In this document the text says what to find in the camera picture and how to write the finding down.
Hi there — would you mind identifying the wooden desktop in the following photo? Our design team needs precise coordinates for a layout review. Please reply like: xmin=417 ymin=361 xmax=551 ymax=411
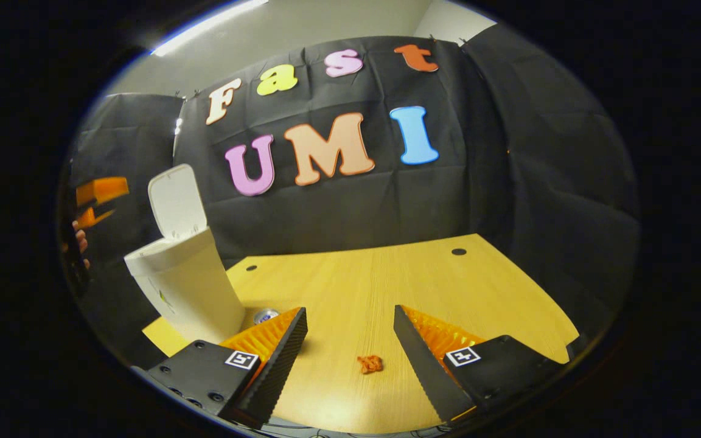
xmin=142 ymin=233 xmax=581 ymax=434

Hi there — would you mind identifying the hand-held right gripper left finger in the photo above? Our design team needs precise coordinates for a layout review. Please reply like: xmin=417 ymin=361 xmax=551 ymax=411
xmin=147 ymin=307 xmax=309 ymax=429

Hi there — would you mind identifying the black backdrop cloth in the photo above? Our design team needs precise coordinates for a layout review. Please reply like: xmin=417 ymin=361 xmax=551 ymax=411
xmin=60 ymin=24 xmax=640 ymax=366

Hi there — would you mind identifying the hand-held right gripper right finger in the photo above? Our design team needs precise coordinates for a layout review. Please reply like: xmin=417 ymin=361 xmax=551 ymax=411
xmin=393 ymin=304 xmax=564 ymax=425

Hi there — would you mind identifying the white desktop garbage bin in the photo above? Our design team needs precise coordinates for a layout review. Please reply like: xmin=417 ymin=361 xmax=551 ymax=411
xmin=124 ymin=163 xmax=246 ymax=344

